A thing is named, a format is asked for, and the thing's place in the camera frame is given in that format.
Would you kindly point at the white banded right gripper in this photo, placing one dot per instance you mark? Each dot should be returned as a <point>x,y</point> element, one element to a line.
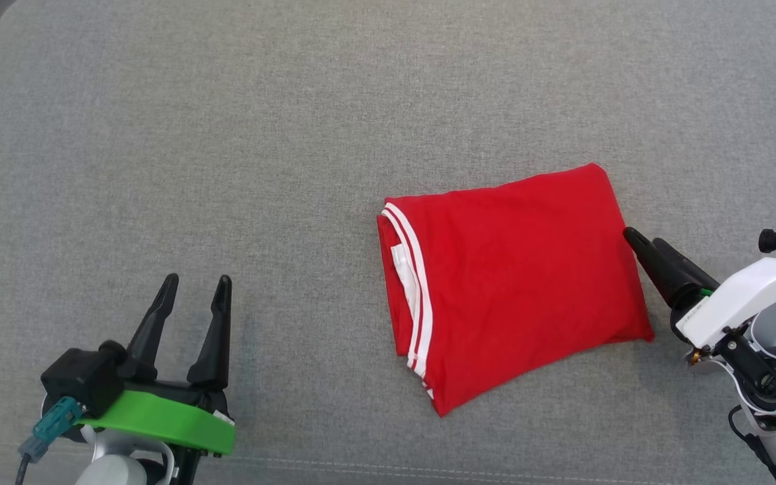
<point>745,296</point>

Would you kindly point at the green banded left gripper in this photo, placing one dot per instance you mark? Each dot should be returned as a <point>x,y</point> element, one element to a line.
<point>159,417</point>

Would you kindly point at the red Bulls 23 jersey shirt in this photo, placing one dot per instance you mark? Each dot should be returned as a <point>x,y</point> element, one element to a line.
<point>516,283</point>

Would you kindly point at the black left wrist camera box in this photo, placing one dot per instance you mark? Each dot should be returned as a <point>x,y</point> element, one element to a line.
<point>78,377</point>

